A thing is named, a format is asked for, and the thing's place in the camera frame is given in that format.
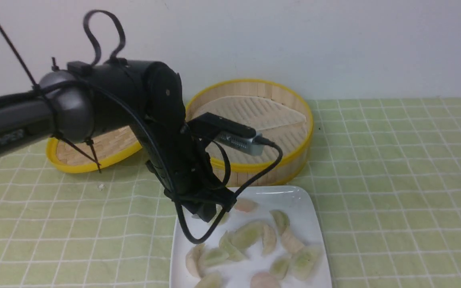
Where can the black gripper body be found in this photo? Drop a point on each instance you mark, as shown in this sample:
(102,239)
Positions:
(180,161)

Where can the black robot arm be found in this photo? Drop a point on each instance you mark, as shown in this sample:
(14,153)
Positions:
(143,95)

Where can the pink dumpling plate left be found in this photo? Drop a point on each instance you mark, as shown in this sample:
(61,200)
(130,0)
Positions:
(192,260)

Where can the white square plate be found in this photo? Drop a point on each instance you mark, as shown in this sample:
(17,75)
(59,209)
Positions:
(296,203)

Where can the yellow-rimmed bamboo steamer lid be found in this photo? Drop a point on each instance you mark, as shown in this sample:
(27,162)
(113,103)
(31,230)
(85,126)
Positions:
(103,151)

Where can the pale pink dumpling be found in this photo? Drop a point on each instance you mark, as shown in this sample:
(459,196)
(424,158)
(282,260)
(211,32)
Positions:
(245,205)

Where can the yellow-rimmed bamboo steamer basket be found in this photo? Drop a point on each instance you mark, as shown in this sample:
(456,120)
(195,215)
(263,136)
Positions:
(290,165)

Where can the steamer paper liner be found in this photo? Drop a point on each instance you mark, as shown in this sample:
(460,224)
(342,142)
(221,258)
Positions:
(283,121)

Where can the pink dumpling centre right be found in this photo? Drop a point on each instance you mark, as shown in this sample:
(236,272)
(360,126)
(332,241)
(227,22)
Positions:
(269,239)

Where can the pink ridged dumpling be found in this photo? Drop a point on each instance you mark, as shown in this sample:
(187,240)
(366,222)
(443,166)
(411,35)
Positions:
(290,242)

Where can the pink dumpling bottom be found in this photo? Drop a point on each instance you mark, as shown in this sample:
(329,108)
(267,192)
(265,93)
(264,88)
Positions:
(264,280)

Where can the small green dumpling bottom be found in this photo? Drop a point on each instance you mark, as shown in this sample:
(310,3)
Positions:
(280,266)

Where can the green checkered tablecloth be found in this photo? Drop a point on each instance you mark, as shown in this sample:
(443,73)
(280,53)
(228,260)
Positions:
(384,177)

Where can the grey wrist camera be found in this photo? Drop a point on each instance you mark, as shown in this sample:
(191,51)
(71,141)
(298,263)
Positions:
(213,128)

